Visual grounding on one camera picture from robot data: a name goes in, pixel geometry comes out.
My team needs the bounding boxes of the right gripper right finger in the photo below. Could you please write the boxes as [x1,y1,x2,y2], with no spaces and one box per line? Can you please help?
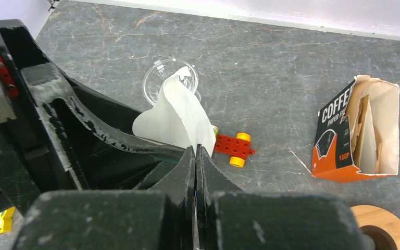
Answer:
[196,145,364,249]

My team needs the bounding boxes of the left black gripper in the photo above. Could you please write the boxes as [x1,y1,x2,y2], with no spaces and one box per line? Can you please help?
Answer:
[0,19,83,212]

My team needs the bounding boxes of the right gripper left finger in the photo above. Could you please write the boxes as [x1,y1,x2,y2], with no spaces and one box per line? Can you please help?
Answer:
[13,147,195,249]

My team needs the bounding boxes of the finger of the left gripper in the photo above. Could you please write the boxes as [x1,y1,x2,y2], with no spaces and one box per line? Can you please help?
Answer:
[20,63,184,190]

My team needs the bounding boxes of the white paper coffee filter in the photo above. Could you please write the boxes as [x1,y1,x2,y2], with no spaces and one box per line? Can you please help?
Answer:
[132,66,216,155]

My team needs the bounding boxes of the clear plastic dripper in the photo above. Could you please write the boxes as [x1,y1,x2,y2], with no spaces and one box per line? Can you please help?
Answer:
[142,58,202,107]

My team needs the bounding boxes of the orange coffee filter box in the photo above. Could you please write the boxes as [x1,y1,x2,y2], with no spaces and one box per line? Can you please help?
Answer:
[311,75,400,183]

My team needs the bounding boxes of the toy brick car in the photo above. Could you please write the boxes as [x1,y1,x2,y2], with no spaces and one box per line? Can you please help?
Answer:
[212,126,256,168]

